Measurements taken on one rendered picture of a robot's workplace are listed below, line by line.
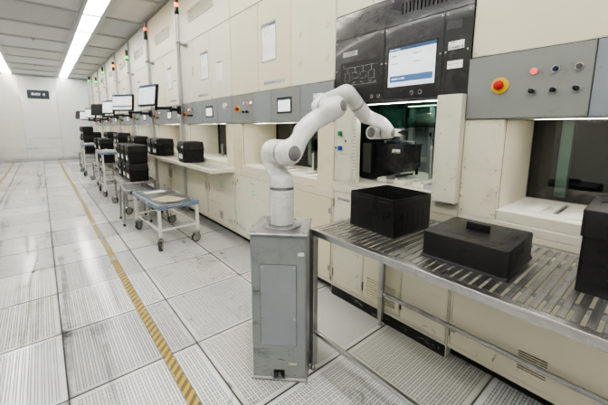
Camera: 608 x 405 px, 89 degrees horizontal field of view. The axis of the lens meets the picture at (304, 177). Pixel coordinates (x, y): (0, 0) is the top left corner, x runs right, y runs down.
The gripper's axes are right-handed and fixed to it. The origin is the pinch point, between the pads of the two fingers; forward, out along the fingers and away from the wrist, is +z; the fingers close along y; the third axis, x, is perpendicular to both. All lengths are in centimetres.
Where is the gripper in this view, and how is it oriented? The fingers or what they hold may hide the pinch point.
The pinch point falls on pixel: (400, 132)
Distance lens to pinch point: 223.2
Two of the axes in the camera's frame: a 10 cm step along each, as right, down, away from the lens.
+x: 0.1, -9.9, -1.6
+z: 7.7, -1.0, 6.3
